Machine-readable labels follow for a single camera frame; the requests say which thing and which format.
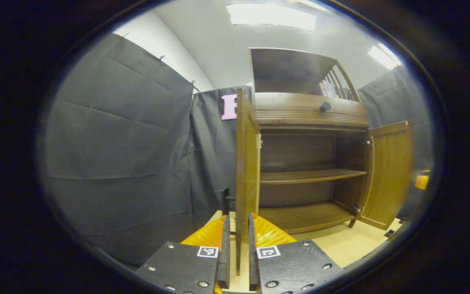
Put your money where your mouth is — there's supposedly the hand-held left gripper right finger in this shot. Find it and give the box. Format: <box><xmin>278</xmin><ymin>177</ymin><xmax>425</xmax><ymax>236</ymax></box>
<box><xmin>248</xmin><ymin>212</ymin><xmax>344</xmax><ymax>294</ymax></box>

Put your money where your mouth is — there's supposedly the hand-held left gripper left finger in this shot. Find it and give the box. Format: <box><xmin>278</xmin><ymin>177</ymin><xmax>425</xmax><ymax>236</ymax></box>
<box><xmin>136</xmin><ymin>214</ymin><xmax>231</xmax><ymax>294</ymax></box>

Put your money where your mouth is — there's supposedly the wooden shoe cabinet door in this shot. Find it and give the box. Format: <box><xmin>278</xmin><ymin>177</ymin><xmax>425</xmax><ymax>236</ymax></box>
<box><xmin>355</xmin><ymin>120</ymin><xmax>415</xmax><ymax>230</ymax></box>
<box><xmin>235</xmin><ymin>89</ymin><xmax>262</xmax><ymax>276</ymax></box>

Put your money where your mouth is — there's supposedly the black door handle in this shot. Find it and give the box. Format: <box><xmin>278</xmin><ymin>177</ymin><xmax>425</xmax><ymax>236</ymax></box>
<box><xmin>222</xmin><ymin>187</ymin><xmax>236</xmax><ymax>236</ymax></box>

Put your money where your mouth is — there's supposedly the wooden double-door shoe cabinet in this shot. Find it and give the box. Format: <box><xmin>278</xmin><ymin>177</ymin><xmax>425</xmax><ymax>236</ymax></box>
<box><xmin>235</xmin><ymin>47</ymin><xmax>415</xmax><ymax>276</ymax></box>

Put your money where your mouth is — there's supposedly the wooden cabinet shelf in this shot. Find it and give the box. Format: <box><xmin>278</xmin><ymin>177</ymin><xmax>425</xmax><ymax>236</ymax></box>
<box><xmin>259</xmin><ymin>169</ymin><xmax>368</xmax><ymax>185</ymax></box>

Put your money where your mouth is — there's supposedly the wooden cabinet drawer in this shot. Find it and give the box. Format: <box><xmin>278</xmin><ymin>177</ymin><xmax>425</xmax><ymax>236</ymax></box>
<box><xmin>253</xmin><ymin>92</ymin><xmax>369</xmax><ymax>129</ymax></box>

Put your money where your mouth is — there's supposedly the small ceiling light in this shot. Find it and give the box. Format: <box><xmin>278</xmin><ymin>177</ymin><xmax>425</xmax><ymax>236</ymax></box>
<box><xmin>368</xmin><ymin>43</ymin><xmax>403</xmax><ymax>71</ymax></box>

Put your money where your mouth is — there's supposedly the large ceiling light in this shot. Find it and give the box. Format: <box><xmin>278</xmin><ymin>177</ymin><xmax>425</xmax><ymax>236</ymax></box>
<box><xmin>226</xmin><ymin>3</ymin><xmax>317</xmax><ymax>31</ymax></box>

